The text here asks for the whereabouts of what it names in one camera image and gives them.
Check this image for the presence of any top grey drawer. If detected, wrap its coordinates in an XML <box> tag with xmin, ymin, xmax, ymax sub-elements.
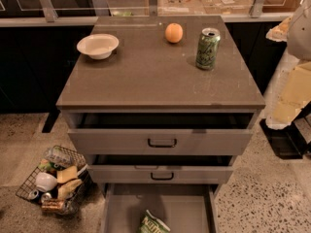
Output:
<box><xmin>69</xmin><ymin>113</ymin><xmax>252</xmax><ymax>155</ymax></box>

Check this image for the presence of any silver can in basket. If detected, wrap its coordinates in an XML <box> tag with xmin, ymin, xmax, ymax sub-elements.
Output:
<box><xmin>27</xmin><ymin>189</ymin><xmax>40</xmax><ymax>201</ymax></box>

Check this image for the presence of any green rice chip bag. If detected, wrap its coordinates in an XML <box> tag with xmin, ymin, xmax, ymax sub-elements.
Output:
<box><xmin>137</xmin><ymin>210</ymin><xmax>171</xmax><ymax>233</ymax></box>

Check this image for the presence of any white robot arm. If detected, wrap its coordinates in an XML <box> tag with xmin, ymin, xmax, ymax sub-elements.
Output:
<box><xmin>264</xmin><ymin>0</ymin><xmax>311</xmax><ymax>130</ymax></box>

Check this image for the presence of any middle grey drawer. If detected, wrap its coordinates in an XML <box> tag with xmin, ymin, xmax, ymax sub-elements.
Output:
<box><xmin>88</xmin><ymin>155</ymin><xmax>233</xmax><ymax>184</ymax></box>

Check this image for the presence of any black wire basket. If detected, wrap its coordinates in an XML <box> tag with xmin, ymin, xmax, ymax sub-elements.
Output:
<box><xmin>16</xmin><ymin>146</ymin><xmax>92</xmax><ymax>215</ymax></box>

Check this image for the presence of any yellow sponge in basket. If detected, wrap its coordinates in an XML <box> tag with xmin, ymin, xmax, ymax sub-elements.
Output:
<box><xmin>57</xmin><ymin>179</ymin><xmax>83</xmax><ymax>200</ymax></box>
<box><xmin>56</xmin><ymin>166</ymin><xmax>78</xmax><ymax>183</ymax></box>

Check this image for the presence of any small white bowl in basket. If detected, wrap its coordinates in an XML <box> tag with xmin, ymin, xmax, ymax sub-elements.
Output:
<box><xmin>35</xmin><ymin>172</ymin><xmax>57</xmax><ymax>192</ymax></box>

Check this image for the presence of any grey drawer cabinet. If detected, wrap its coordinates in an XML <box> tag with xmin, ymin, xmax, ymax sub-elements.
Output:
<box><xmin>55</xmin><ymin>15</ymin><xmax>266</xmax><ymax>233</ymax></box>

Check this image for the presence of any grey drawer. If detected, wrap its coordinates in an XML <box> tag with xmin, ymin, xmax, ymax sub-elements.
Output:
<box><xmin>88</xmin><ymin>155</ymin><xmax>233</xmax><ymax>184</ymax></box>
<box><xmin>69</xmin><ymin>113</ymin><xmax>252</xmax><ymax>155</ymax></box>
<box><xmin>100</xmin><ymin>183</ymin><xmax>219</xmax><ymax>233</ymax></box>

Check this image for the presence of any bottom grey drawer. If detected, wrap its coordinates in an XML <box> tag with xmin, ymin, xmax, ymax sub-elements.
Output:
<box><xmin>100</xmin><ymin>183</ymin><xmax>219</xmax><ymax>233</ymax></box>

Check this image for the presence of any brown snack bar in basket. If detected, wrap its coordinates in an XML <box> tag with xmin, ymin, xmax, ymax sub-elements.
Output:
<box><xmin>42</xmin><ymin>199</ymin><xmax>65</xmax><ymax>212</ymax></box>

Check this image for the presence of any clear plastic bottle in basket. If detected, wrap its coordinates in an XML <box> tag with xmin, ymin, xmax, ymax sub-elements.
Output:
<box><xmin>45</xmin><ymin>146</ymin><xmax>73</xmax><ymax>168</ymax></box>

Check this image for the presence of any white ceramic bowl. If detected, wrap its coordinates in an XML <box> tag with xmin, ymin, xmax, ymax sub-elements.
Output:
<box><xmin>77</xmin><ymin>34</ymin><xmax>119</xmax><ymax>60</ymax></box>

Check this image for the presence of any orange fruit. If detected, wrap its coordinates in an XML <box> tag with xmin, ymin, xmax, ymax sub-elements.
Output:
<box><xmin>165</xmin><ymin>23</ymin><xmax>183</xmax><ymax>44</ymax></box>

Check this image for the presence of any black floor tray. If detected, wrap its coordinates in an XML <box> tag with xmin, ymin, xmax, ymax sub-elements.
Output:
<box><xmin>259</xmin><ymin>119</ymin><xmax>311</xmax><ymax>159</ymax></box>

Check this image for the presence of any green soda can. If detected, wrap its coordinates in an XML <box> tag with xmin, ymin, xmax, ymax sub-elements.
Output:
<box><xmin>195</xmin><ymin>27</ymin><xmax>221</xmax><ymax>70</ymax></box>

